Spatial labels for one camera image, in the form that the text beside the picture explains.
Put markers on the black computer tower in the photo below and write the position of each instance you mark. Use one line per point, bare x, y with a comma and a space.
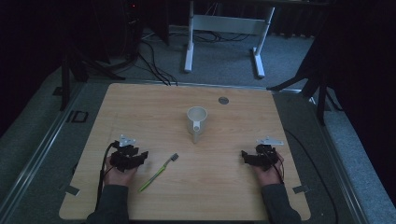
132, 28

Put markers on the silver metal rail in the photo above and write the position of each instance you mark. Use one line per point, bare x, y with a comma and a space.
40, 146
339, 161

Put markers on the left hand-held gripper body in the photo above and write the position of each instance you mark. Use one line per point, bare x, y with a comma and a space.
124, 157

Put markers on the grey round table grommet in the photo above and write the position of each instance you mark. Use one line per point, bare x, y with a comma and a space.
223, 100

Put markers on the grey tape piece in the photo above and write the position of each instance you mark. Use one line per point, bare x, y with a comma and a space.
301, 189
71, 189

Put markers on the black rectangular frame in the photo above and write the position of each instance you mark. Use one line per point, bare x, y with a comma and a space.
79, 116

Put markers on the white cup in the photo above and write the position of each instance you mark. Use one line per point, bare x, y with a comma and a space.
196, 124

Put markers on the black metal stand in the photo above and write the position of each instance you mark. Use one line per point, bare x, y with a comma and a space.
320, 93
65, 77

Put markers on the white desk frame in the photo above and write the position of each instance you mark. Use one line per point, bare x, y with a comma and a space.
229, 24

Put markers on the green toothbrush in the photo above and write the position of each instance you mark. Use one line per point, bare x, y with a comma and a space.
157, 174

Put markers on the person's right hand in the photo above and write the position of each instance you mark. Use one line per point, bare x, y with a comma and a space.
270, 177

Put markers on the person's left hand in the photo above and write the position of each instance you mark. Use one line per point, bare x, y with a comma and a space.
118, 178

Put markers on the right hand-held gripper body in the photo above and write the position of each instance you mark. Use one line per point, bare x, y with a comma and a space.
267, 155

